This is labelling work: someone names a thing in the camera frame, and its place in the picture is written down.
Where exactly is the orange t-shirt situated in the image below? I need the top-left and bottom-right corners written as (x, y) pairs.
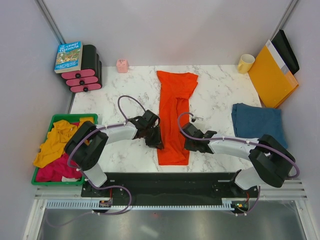
top-left (156, 70), bottom-right (198, 166)

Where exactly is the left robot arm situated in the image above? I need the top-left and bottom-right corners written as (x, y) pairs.
top-left (64, 110), bottom-right (164, 197)

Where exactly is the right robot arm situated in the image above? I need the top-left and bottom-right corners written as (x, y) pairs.
top-left (179, 122), bottom-right (299, 197)

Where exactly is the folded blue t-shirt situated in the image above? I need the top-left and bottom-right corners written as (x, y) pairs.
top-left (231, 103), bottom-right (288, 148)

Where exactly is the small pink box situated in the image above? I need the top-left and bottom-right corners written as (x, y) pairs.
top-left (116, 59), bottom-right (129, 73)

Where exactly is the yellow mug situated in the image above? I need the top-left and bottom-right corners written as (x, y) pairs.
top-left (237, 53), bottom-right (256, 74)

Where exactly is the orange folder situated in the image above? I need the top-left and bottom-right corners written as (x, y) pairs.
top-left (248, 45), bottom-right (299, 108)

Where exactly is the green plastic bin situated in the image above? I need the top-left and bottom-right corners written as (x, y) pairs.
top-left (31, 113), bottom-right (98, 186)

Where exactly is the yellow t-shirt in bin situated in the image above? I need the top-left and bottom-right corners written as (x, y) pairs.
top-left (33, 117), bottom-right (94, 168)

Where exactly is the magenta t-shirt in bin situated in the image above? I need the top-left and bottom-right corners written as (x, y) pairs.
top-left (35, 121), bottom-right (86, 183)

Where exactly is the blue treehouse paperback book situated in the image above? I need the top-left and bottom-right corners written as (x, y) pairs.
top-left (54, 41), bottom-right (83, 74)

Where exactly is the white grey folder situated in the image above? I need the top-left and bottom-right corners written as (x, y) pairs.
top-left (265, 40), bottom-right (290, 75)

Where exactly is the black folder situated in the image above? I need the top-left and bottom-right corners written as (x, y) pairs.
top-left (271, 29), bottom-right (300, 75)

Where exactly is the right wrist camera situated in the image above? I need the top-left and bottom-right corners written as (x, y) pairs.
top-left (191, 114), bottom-right (204, 123)

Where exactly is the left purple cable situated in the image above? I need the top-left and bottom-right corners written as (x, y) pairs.
top-left (45, 95), bottom-right (148, 228)

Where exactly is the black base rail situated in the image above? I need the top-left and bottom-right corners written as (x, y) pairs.
top-left (81, 172), bottom-right (258, 205)

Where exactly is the grey slotted cable duct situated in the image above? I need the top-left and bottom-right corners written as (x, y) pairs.
top-left (45, 198), bottom-right (235, 211)

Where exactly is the right aluminium frame post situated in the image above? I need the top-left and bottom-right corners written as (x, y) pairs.
top-left (273, 0), bottom-right (300, 35)

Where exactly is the aluminium frame post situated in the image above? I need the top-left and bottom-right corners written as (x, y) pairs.
top-left (273, 0), bottom-right (300, 35)
top-left (35, 0), bottom-right (66, 44)

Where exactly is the left aluminium frame post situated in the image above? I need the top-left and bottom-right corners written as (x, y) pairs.
top-left (35, 0), bottom-right (66, 44)

